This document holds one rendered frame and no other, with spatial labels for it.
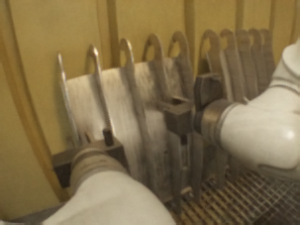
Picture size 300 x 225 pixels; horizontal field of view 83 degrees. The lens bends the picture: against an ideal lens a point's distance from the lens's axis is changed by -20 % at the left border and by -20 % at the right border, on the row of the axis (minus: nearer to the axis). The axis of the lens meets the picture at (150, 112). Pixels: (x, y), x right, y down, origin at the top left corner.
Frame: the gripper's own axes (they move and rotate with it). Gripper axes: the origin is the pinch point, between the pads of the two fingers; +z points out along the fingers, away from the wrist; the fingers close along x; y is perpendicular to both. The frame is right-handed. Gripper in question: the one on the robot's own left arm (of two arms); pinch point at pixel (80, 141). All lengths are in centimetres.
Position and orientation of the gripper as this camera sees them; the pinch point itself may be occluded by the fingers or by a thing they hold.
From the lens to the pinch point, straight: 48.5
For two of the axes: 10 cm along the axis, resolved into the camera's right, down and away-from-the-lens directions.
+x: -8.8, 2.7, -3.8
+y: -1.5, -9.4, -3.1
